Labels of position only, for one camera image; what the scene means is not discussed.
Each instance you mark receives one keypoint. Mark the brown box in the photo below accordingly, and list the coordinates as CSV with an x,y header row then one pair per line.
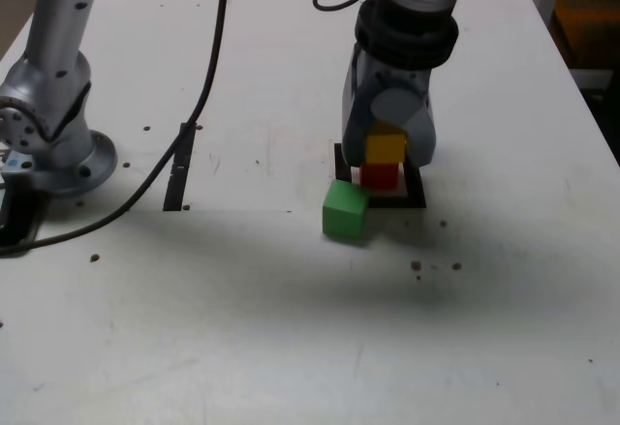
x,y
591,9

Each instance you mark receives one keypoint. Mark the black tape square outline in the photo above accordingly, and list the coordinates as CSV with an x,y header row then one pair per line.
x,y
414,192

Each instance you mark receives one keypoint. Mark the yellow cube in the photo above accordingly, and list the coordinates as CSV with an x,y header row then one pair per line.
x,y
385,149

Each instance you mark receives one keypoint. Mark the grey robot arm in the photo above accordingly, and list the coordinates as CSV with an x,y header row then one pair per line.
x,y
63,33

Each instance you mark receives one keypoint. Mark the black tape strip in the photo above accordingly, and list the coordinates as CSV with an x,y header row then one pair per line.
x,y
175,192

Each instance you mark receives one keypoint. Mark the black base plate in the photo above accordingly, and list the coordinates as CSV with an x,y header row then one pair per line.
x,y
14,231

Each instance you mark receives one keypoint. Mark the red cube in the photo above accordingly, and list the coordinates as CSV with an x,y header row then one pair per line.
x,y
380,175

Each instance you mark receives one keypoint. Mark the green cube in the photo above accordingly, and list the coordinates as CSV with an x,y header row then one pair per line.
x,y
344,213

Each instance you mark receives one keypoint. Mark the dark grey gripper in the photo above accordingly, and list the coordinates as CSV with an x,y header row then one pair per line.
x,y
399,79

